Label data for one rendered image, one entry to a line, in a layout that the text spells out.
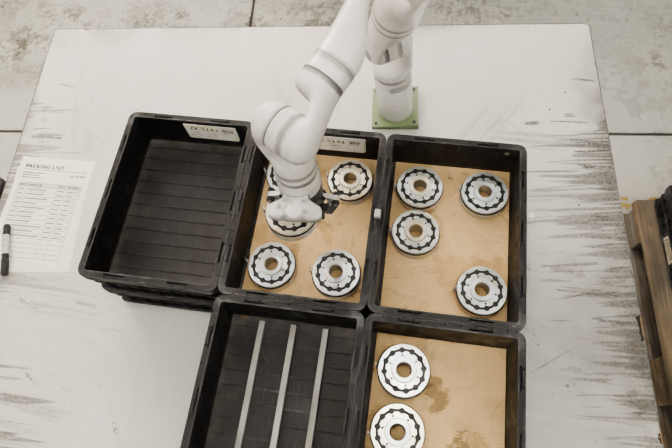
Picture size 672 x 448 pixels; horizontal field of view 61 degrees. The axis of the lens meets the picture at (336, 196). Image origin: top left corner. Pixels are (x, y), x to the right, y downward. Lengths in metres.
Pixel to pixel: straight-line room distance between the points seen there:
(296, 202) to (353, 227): 0.35
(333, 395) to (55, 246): 0.82
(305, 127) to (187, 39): 1.07
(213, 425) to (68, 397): 0.40
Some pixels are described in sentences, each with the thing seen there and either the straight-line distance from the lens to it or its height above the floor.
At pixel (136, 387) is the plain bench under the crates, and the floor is 0.70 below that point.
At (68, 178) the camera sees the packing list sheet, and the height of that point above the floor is 0.70.
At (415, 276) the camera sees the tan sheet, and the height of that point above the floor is 0.83.
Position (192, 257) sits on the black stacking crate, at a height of 0.83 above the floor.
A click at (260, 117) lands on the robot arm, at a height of 1.34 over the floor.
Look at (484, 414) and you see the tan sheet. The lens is 1.20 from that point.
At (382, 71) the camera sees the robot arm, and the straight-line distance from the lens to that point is 1.37.
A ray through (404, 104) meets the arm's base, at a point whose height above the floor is 0.79.
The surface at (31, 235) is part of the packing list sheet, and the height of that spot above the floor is 0.70.
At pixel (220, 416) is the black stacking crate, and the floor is 0.83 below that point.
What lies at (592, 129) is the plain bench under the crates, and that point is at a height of 0.70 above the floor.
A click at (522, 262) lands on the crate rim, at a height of 0.93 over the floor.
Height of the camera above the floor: 2.01
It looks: 65 degrees down
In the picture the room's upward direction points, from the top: 9 degrees counter-clockwise
